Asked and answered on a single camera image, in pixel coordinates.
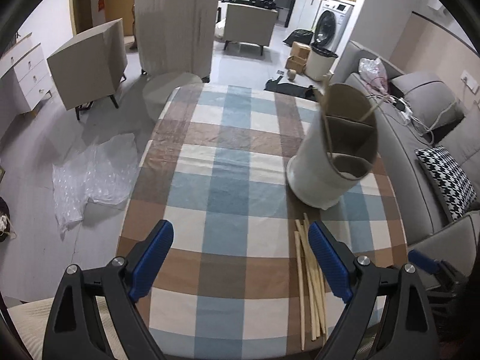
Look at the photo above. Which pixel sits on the chopstick in holder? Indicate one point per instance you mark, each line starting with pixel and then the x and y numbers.
pixel 324 102
pixel 372 109

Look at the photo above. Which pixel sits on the grey cushion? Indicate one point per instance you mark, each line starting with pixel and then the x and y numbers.
pixel 430 99

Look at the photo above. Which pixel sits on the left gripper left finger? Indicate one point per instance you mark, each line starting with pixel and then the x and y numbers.
pixel 75 330

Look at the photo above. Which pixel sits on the chopstick on table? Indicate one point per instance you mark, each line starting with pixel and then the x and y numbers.
pixel 300 290
pixel 318 287
pixel 313 320

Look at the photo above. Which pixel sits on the washing machine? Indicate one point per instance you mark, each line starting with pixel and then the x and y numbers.
pixel 330 24

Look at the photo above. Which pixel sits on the plastic bag on sofa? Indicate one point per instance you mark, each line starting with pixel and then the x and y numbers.
pixel 373 72

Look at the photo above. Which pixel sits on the beige side cabinet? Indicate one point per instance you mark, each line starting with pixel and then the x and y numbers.
pixel 90 66

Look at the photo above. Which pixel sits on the white tall cabinet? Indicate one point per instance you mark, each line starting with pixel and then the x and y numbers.
pixel 176 36

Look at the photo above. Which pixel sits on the cardboard boxes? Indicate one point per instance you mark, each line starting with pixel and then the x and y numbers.
pixel 298 57

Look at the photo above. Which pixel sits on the grey sofa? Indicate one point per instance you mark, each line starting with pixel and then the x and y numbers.
pixel 424 133

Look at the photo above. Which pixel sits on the bubble wrap sheet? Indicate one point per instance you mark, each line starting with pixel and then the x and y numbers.
pixel 103 174

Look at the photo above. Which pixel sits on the black bag on floor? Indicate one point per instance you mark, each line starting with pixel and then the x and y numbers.
pixel 276 86

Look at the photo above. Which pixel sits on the white trash bin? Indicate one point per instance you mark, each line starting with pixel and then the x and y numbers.
pixel 319 61

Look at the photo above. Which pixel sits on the houndstooth cushion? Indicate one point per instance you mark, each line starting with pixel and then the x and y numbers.
pixel 449 181

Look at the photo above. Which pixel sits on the white drawer unit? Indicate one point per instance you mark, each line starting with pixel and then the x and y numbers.
pixel 25 76

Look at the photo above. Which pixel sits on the beige armchair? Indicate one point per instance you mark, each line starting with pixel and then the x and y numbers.
pixel 248 24

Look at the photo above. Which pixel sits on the white utensil holder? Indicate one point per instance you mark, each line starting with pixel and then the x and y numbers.
pixel 319 180

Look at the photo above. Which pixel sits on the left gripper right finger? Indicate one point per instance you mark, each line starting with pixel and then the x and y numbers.
pixel 407 329

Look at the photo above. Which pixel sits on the plaid tablecloth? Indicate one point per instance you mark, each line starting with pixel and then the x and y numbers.
pixel 215 167

